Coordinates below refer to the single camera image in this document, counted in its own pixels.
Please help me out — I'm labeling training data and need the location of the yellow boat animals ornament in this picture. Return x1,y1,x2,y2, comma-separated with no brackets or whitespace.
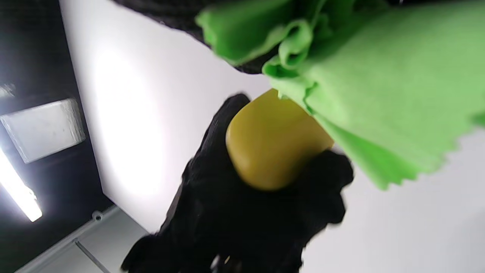
225,88,335,191

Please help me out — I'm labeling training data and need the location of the long ceiling light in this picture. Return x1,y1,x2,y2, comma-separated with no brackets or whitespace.
0,148,43,223

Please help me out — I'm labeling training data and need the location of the person's left hand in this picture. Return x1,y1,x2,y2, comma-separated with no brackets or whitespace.
121,93,355,273

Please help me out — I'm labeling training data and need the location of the white metal support frame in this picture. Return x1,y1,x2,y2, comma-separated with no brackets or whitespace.
14,205,149,273

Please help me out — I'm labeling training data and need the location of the square ceiling light panel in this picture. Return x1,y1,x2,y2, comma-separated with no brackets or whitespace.
0,98,86,164

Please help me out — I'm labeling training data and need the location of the white backdrop panel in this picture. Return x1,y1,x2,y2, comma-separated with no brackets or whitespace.
59,0,274,234

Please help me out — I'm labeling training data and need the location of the green cleaning cloth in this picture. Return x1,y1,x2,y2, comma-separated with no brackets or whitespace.
196,0,485,190

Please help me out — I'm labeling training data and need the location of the person's right hand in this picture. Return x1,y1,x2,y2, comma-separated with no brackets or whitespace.
114,0,281,75

